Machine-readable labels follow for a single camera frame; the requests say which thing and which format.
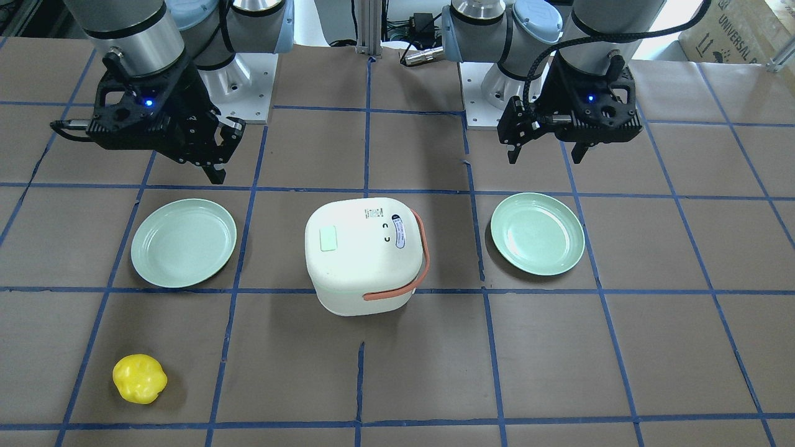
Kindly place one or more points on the black idle gripper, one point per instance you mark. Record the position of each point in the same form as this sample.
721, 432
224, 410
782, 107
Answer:
541, 104

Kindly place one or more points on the black moving gripper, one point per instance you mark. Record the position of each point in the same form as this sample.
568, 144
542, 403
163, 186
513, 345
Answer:
186, 105

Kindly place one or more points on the idle silver robot arm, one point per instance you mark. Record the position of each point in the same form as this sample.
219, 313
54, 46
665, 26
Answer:
573, 66

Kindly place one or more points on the green plate near moving arm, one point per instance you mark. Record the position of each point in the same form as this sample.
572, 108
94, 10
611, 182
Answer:
183, 243

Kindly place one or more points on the moving silver robot arm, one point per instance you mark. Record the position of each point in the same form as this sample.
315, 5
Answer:
151, 35

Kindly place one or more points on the green plate near idle arm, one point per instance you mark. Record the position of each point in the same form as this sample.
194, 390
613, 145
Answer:
537, 234

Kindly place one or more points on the white rice cooker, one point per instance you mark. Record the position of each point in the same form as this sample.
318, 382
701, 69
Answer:
365, 256

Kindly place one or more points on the black power adapter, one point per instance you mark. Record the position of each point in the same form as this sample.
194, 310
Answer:
421, 26

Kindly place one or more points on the yellow toy pepper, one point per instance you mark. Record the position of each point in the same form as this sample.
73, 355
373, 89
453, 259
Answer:
139, 378

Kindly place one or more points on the cardboard box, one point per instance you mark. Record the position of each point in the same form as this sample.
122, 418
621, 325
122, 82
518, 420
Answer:
739, 32

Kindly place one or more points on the idle arm base plate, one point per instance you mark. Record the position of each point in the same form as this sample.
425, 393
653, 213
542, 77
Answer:
486, 89

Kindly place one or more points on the moving arm base plate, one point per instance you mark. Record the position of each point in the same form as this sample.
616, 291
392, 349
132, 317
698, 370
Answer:
243, 89

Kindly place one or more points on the aluminium frame post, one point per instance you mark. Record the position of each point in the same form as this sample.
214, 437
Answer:
369, 17

